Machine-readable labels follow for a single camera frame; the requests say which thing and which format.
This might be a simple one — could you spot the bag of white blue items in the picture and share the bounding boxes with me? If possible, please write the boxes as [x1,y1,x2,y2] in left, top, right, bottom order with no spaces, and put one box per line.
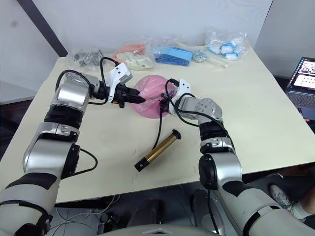
[204,26,251,61]

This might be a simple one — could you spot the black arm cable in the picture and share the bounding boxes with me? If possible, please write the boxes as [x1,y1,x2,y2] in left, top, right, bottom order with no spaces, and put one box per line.
[164,78,200,126]
[87,57,118,106]

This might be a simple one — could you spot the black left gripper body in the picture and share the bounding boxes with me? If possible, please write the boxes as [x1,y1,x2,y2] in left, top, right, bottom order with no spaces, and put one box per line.
[112,84,131,109]

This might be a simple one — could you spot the person's bare leg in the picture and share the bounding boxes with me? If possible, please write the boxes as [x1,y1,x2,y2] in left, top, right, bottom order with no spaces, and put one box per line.
[300,189,315,218]

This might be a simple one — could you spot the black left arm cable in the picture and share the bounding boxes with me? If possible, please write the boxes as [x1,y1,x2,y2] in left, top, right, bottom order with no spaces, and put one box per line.
[87,57,118,106]

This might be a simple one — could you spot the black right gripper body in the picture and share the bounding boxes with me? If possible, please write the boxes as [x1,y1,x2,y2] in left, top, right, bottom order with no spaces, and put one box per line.
[164,93,173,110]

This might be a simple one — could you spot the open laptop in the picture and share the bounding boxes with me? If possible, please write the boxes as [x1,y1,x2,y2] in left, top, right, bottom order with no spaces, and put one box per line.
[286,57,315,119]

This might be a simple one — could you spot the black pump hose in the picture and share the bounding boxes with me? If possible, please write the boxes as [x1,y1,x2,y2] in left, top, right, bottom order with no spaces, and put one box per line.
[152,92,171,151]

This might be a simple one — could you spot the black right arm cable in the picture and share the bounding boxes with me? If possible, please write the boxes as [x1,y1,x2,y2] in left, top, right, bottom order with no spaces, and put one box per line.
[164,78,200,126]

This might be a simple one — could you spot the white plastic stick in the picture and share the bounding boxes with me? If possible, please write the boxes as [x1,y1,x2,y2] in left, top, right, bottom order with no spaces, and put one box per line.
[176,41,229,69]

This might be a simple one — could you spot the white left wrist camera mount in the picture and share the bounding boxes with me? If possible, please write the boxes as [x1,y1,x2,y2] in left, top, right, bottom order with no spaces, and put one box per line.
[107,62,134,103]

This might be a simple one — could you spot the dark diagonal wall beam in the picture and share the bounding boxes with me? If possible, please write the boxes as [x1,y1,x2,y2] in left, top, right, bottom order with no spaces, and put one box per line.
[16,0,69,58]

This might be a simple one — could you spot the grey white sneaker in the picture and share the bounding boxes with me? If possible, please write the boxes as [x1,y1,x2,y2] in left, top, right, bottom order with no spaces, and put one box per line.
[269,183,311,220]

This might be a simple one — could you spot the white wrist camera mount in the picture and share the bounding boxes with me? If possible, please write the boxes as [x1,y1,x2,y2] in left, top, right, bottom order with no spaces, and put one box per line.
[107,62,134,103]
[168,78,192,115]

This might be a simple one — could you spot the white cables under table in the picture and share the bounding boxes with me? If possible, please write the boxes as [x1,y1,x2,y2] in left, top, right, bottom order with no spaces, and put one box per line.
[48,195,122,232]

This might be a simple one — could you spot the bag of orange cream items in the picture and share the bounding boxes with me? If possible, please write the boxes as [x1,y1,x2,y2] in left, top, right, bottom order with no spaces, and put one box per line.
[111,42,156,72]

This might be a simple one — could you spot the white partition panel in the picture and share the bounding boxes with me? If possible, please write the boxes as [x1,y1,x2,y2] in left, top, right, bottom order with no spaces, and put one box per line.
[254,0,315,80]

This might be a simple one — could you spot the bag of black parts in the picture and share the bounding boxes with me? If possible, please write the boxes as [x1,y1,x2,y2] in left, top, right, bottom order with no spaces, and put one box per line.
[65,48,105,72]

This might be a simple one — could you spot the pink ball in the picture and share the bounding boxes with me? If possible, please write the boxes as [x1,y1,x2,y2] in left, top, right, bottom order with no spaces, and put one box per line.
[129,75,178,120]

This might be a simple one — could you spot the gold hand pump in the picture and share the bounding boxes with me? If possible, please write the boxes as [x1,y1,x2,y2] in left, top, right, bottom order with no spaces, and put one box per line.
[134,129,183,172]

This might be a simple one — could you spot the silver metal chain pile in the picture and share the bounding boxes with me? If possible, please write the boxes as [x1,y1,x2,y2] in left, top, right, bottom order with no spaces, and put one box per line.
[191,50,210,62]

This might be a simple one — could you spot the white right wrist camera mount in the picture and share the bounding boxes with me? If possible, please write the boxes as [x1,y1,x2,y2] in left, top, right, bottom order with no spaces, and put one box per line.
[168,78,192,115]

